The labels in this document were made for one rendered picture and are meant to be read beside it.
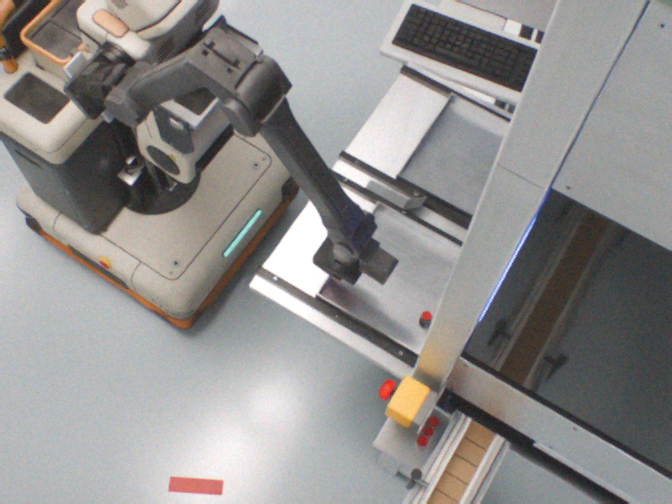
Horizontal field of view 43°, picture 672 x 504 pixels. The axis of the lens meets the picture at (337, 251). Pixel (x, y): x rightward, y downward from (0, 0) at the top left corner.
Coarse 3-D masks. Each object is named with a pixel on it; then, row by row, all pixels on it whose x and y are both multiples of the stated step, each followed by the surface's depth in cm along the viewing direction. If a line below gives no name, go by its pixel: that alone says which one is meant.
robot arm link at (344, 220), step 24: (240, 120) 129; (264, 120) 131; (288, 120) 134; (288, 144) 136; (312, 144) 140; (288, 168) 143; (312, 168) 141; (312, 192) 145; (336, 192) 147; (336, 216) 149; (360, 216) 153; (336, 240) 156; (360, 240) 155
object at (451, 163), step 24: (456, 96) 200; (456, 120) 202; (480, 120) 202; (504, 120) 198; (432, 144) 199; (456, 144) 199; (480, 144) 199; (408, 168) 196; (432, 168) 196; (456, 168) 196; (480, 168) 196; (432, 192) 190; (456, 192) 194; (480, 192) 194
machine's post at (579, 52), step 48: (576, 0) 67; (624, 0) 64; (576, 48) 71; (624, 48) 69; (528, 96) 79; (576, 96) 75; (528, 144) 85; (528, 192) 92; (480, 240) 107; (480, 288) 118; (432, 336) 143; (432, 384) 164
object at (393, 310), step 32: (384, 224) 190; (416, 224) 187; (416, 256) 187; (448, 256) 187; (320, 288) 180; (352, 288) 183; (384, 288) 184; (416, 288) 184; (384, 320) 181; (416, 320) 181; (416, 352) 175
